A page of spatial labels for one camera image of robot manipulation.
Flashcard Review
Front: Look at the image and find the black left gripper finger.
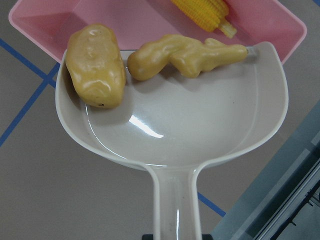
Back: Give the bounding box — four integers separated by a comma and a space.
142, 234, 154, 240

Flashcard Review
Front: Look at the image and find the beige plastic dustpan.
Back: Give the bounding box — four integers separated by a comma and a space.
55, 42, 288, 240

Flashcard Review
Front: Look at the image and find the tan toy ginger root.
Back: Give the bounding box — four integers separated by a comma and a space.
127, 34, 249, 81

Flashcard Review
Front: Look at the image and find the yellow toy corn cob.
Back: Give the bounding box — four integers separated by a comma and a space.
171, 0, 237, 39

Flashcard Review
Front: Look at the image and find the pink plastic bin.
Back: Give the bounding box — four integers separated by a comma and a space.
8, 0, 307, 62

